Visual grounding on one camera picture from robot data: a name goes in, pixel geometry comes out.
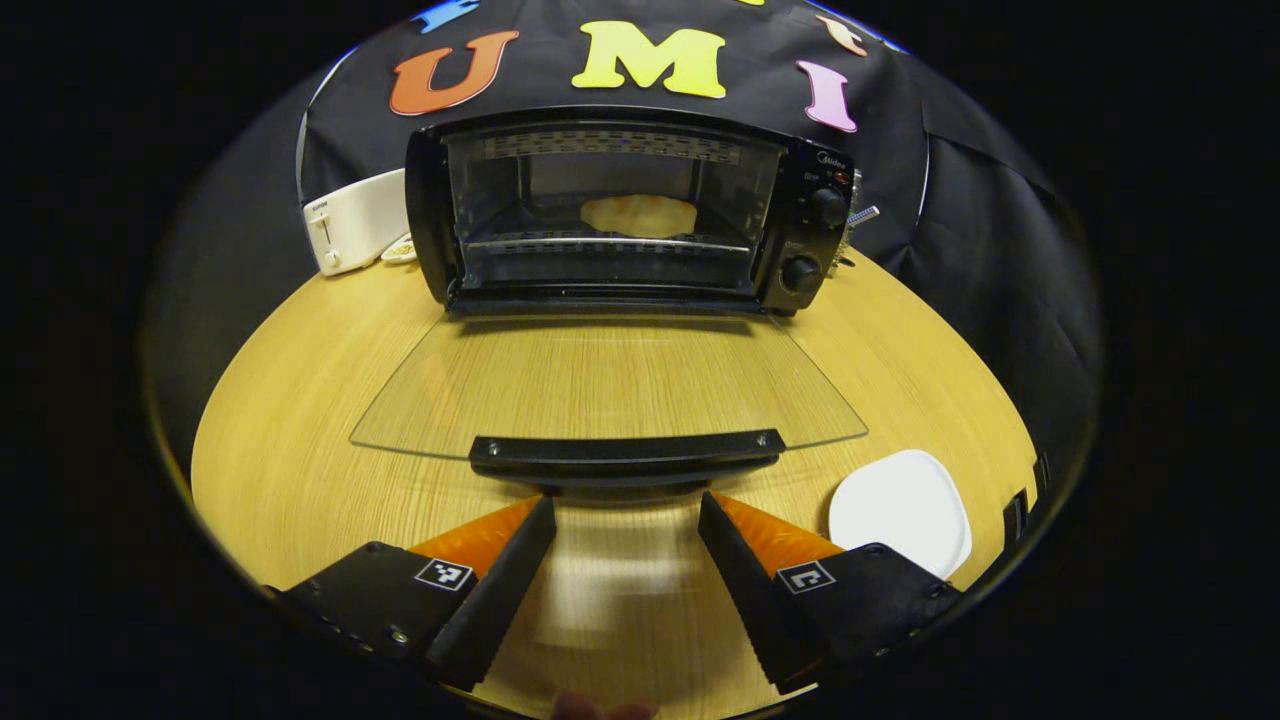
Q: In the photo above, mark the black electric oven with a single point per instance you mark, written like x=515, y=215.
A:
x=610, y=380

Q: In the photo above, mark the white square plate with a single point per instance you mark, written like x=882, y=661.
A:
x=900, y=505

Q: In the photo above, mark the black backdrop cloth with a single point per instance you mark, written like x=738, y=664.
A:
x=960, y=230

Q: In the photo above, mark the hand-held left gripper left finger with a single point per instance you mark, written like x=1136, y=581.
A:
x=490, y=600

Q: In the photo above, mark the golden croissant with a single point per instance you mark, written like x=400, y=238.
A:
x=640, y=215

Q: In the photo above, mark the small white dish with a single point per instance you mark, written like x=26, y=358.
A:
x=400, y=250

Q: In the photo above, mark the white toaster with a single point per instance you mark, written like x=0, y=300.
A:
x=350, y=220

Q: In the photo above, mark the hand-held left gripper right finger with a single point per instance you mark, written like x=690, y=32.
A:
x=765, y=600

